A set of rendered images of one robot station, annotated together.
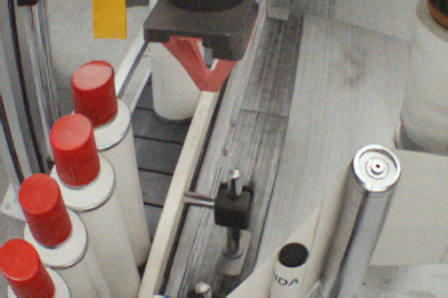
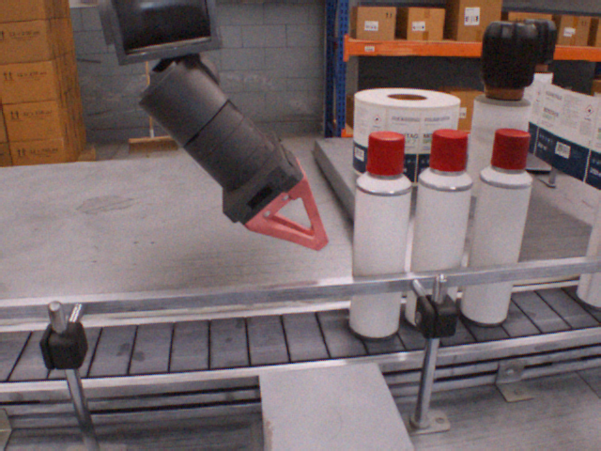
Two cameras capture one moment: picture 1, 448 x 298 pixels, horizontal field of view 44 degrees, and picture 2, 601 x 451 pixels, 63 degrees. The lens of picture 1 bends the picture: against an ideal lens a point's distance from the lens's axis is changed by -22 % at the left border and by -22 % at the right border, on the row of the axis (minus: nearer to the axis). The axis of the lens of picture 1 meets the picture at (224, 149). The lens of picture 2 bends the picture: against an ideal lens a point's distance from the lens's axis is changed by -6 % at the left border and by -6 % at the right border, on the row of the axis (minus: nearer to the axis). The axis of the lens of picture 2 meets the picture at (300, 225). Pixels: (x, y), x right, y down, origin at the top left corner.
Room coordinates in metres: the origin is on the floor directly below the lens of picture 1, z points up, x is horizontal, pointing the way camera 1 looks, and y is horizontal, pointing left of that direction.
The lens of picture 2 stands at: (1.00, 0.38, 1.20)
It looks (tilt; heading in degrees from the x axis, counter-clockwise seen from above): 24 degrees down; 250
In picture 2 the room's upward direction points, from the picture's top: straight up
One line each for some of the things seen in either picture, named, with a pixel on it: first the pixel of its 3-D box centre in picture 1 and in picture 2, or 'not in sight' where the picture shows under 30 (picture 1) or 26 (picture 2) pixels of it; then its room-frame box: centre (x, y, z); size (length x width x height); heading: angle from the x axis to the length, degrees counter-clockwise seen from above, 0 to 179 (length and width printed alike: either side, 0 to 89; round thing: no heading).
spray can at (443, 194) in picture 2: not in sight; (439, 233); (0.71, 0.00, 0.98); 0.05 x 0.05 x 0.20
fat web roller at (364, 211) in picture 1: (352, 249); not in sight; (0.25, -0.09, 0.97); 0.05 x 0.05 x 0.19
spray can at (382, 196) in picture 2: not in sight; (379, 239); (0.77, -0.01, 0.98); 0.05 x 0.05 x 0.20
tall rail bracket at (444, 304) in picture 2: not in sight; (420, 342); (0.77, 0.07, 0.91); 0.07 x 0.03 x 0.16; 78
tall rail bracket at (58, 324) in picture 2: not in sight; (80, 370); (1.06, 0.00, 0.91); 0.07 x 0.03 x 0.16; 78
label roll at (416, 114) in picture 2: not in sight; (404, 133); (0.46, -0.47, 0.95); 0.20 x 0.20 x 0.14
